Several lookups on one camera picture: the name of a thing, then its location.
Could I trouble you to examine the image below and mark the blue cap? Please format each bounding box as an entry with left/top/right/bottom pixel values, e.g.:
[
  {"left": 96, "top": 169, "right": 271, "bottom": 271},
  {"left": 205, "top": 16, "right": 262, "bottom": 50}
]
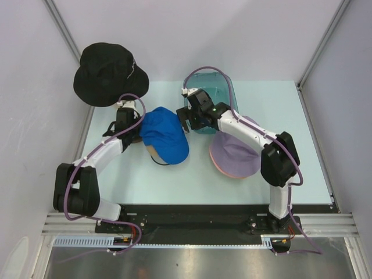
[{"left": 139, "top": 107, "right": 189, "bottom": 165}]

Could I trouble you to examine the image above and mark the pink bucket hat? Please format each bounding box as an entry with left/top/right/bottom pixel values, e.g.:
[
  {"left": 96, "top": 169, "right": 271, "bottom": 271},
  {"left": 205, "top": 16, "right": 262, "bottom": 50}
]
[{"left": 209, "top": 148, "right": 250, "bottom": 180}]

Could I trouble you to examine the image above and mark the beige hat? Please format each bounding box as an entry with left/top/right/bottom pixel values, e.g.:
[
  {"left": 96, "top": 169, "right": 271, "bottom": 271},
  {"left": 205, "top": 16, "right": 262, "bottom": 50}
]
[{"left": 145, "top": 145, "right": 160, "bottom": 157}]

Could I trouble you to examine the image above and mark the black bucket hat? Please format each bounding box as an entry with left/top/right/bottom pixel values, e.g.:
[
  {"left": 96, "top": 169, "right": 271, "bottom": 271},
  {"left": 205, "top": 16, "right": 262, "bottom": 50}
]
[{"left": 73, "top": 42, "right": 149, "bottom": 107}]

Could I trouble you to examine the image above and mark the purple bucket hat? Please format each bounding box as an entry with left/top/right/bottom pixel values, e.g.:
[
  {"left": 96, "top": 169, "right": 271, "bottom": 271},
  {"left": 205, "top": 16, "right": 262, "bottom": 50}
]
[{"left": 209, "top": 131, "right": 261, "bottom": 176}]

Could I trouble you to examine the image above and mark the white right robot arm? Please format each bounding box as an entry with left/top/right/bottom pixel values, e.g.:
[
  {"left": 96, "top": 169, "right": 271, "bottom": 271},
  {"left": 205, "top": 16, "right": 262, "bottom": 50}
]
[{"left": 177, "top": 88, "right": 300, "bottom": 233}]

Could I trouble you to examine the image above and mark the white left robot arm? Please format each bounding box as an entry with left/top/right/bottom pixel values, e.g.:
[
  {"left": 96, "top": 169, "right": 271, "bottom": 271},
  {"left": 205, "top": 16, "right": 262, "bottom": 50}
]
[{"left": 53, "top": 108, "right": 141, "bottom": 233}]

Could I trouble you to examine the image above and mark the brown round stand base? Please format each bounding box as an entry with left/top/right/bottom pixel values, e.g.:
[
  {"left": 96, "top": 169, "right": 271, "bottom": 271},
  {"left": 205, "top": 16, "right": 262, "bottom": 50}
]
[{"left": 131, "top": 135, "right": 142, "bottom": 144}]

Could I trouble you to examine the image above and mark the teal plastic basket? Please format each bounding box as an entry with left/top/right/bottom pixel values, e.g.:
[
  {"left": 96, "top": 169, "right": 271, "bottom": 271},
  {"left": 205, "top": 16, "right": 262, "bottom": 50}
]
[{"left": 185, "top": 71, "right": 239, "bottom": 134}]

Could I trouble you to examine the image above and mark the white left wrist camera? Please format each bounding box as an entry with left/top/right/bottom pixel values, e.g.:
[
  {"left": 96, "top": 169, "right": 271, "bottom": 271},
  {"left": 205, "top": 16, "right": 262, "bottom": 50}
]
[{"left": 116, "top": 100, "right": 136, "bottom": 109}]

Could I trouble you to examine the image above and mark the black wire hat stand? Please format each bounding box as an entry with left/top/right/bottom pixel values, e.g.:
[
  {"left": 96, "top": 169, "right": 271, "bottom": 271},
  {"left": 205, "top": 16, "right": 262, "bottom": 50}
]
[{"left": 151, "top": 155, "right": 169, "bottom": 166}]

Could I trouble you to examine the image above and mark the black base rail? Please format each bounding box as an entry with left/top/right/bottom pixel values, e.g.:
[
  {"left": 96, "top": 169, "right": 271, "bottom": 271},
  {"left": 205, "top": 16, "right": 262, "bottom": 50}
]
[{"left": 95, "top": 203, "right": 341, "bottom": 248}]

